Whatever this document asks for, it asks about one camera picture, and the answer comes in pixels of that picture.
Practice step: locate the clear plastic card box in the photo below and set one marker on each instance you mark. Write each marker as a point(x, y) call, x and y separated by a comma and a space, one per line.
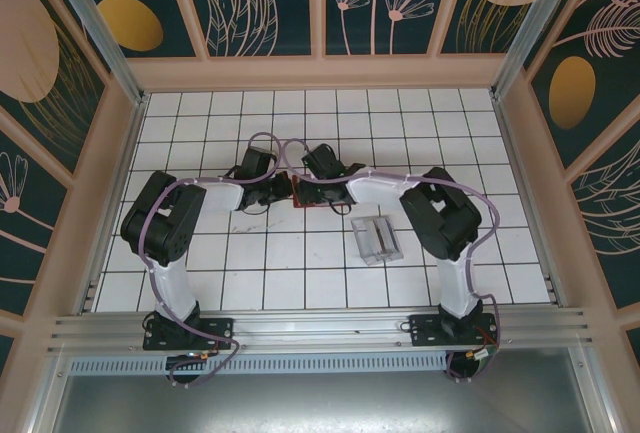
point(375, 243)

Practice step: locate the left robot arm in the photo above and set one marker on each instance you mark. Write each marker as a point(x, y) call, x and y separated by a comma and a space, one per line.
point(165, 223)

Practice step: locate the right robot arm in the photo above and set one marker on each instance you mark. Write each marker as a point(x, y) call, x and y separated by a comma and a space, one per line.
point(445, 223)

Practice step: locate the grey metal sheet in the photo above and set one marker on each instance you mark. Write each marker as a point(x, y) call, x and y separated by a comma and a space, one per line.
point(320, 408)

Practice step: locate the aluminium mounting rail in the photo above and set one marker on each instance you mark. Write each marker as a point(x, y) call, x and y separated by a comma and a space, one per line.
point(320, 328)

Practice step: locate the aluminium side rail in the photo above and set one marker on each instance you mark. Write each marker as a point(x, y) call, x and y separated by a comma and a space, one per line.
point(524, 203)
point(119, 203)

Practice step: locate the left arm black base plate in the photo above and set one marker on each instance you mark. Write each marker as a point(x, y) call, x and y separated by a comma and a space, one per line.
point(215, 334)

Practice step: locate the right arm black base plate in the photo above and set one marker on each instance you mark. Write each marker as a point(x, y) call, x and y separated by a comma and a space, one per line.
point(425, 329)

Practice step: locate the aluminium frame post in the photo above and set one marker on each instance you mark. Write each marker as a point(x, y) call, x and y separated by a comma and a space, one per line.
point(100, 28)
point(535, 28)

